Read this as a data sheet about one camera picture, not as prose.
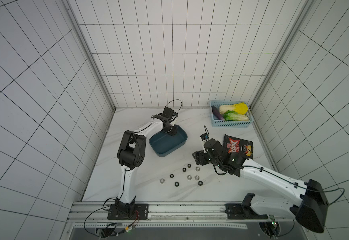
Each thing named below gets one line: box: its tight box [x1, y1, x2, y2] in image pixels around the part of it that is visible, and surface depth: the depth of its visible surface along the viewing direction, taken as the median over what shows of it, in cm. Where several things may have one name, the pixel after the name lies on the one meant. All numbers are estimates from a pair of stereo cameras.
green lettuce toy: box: [223, 110, 249, 121], surface depth 106 cm
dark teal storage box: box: [149, 125, 188, 158], surface depth 100 cm
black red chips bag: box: [223, 134, 254, 160], surface depth 99 cm
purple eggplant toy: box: [211, 106, 224, 121], surface depth 115 cm
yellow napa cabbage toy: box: [219, 102, 249, 115], surface depth 111 cm
